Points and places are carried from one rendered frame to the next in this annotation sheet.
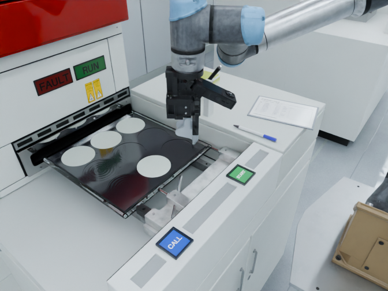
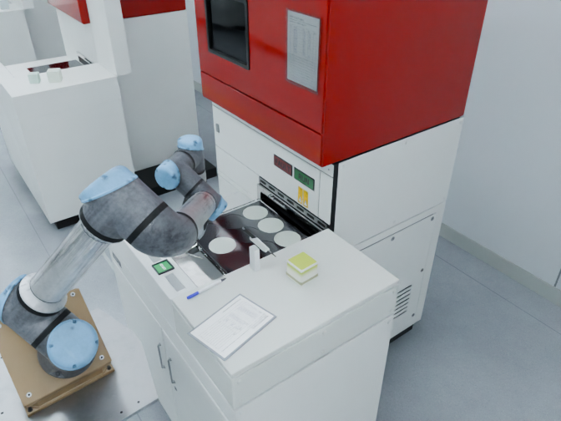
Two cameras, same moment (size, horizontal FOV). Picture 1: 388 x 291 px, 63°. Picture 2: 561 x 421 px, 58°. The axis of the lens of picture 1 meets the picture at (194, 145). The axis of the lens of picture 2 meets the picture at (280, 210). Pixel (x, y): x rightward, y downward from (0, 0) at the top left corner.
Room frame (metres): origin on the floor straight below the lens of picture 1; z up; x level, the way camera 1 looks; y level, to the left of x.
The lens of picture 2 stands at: (1.32, -1.23, 2.02)
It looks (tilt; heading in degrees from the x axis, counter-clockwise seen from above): 33 degrees down; 106
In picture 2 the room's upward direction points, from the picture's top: straight up
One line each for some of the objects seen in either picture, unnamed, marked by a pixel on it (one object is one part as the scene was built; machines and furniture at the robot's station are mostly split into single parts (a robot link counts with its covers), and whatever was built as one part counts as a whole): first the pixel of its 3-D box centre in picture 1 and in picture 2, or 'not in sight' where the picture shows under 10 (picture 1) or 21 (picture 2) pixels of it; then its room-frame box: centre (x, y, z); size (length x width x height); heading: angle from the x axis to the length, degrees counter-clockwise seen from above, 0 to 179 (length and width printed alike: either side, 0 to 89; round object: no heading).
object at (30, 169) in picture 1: (84, 131); (289, 215); (0.89, 0.38, 0.89); 0.44 x 0.02 x 0.10; 142
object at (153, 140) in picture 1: (129, 152); (247, 235); (0.77, 0.20, 0.90); 0.34 x 0.34 x 0.01; 52
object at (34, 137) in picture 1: (78, 115); (290, 201); (0.90, 0.38, 0.96); 0.44 x 0.01 x 0.02; 142
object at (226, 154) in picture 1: (232, 156); not in sight; (0.76, -0.12, 0.89); 0.08 x 0.03 x 0.03; 52
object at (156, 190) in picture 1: (172, 176); (204, 253); (0.66, 0.06, 0.90); 0.38 x 0.01 x 0.01; 142
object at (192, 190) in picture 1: (200, 194); (186, 271); (0.63, -0.02, 0.87); 0.36 x 0.08 x 0.03; 142
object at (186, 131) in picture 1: (186, 132); not in sight; (0.66, 0.02, 1.05); 0.06 x 0.03 x 0.09; 89
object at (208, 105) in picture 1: (204, 94); (259, 250); (0.90, -0.03, 1.03); 0.06 x 0.04 x 0.13; 52
